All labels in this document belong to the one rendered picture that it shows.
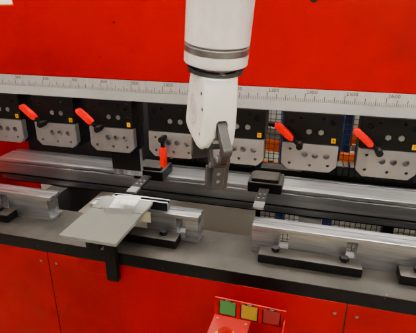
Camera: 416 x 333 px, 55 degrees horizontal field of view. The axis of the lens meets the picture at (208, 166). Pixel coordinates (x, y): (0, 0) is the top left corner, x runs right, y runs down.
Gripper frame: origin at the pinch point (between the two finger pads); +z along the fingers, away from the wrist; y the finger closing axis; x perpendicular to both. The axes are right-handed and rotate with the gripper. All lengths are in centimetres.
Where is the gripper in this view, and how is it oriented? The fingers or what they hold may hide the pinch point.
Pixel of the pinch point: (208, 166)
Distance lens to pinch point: 60.7
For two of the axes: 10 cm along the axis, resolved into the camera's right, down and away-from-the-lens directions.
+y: 2.4, 5.1, -8.3
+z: -0.6, 8.6, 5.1
